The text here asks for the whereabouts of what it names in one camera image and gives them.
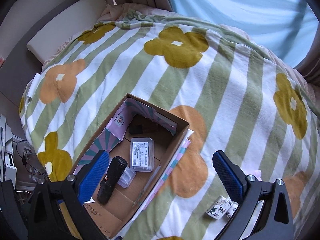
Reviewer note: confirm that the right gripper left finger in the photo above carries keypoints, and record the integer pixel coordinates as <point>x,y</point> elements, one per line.
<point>46,221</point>

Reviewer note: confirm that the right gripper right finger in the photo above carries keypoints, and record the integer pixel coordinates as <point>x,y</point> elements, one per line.
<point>275,219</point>

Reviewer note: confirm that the white patterned sock roll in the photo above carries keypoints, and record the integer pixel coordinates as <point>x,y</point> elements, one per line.
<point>231,210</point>

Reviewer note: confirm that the pink fluffy headband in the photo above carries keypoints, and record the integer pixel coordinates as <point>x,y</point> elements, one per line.
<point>257,174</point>

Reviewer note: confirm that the white tissue pack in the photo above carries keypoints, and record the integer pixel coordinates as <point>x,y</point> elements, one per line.
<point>219,208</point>

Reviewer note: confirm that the clear floss pick case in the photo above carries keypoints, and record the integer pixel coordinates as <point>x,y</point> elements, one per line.
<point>126,178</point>

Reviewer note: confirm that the black trash bag roll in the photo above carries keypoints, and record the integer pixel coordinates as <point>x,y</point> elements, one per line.
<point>115,171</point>

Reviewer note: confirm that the clear cotton swab box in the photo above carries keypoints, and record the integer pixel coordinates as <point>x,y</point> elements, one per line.
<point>142,154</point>

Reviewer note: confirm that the white shelf unit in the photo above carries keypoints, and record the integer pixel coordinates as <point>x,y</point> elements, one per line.
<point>8,168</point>

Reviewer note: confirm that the cardboard box with pink lining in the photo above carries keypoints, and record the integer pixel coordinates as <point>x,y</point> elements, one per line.
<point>110,126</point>

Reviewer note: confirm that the striped floral blanket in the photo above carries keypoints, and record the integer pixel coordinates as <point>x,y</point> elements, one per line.
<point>252,109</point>

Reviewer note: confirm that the right brown curtain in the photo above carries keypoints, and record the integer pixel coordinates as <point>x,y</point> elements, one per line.
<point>309,69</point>

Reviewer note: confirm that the white headboard cushion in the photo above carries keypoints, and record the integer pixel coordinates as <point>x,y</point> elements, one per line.
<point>64,21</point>

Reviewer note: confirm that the light blue sheer curtain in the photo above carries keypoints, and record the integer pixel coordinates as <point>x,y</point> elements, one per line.
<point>286,27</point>

